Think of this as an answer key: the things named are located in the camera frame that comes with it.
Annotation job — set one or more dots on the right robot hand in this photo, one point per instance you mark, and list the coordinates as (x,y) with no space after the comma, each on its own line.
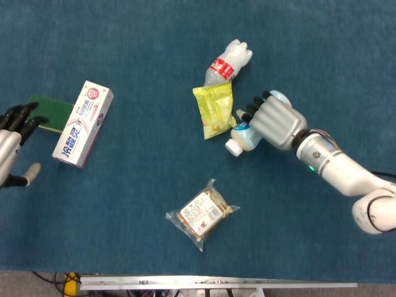
(278,123)

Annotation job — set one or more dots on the white drink bottle blue label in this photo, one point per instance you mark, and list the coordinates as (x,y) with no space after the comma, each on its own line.
(244,139)

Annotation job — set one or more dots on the sandwich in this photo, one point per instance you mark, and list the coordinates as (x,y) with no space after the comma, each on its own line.
(201,213)

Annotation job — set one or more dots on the white toothpaste box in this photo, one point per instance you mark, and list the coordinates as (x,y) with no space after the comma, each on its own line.
(82,127)

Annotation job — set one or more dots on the aluminium rail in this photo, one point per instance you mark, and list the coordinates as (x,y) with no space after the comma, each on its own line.
(216,282)

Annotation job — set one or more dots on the green yellow sponge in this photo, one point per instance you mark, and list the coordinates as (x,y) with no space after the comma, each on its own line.
(52,111)

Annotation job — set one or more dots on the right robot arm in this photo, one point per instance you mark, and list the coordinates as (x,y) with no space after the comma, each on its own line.
(346,173)

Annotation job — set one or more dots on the clear cola bottle red label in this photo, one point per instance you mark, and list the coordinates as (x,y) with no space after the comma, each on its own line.
(229,62)

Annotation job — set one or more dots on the blue table cloth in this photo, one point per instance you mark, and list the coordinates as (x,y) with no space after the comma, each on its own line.
(139,201)

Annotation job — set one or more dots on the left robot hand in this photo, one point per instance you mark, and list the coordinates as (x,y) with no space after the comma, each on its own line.
(9,145)

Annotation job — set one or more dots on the yellow snack packet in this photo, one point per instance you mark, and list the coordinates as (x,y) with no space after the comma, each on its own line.
(215,108)

